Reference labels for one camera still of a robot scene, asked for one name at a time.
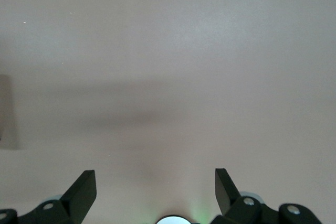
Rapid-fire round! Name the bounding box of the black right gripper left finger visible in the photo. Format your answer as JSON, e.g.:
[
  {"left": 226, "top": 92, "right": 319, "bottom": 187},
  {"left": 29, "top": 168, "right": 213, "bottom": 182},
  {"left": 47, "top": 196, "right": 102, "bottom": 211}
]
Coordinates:
[{"left": 17, "top": 170, "right": 97, "bottom": 224}]

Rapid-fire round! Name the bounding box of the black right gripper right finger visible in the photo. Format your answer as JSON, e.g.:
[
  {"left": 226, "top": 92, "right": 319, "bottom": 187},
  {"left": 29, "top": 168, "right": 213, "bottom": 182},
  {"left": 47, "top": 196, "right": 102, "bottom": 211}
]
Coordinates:
[{"left": 209, "top": 168, "right": 279, "bottom": 224}]

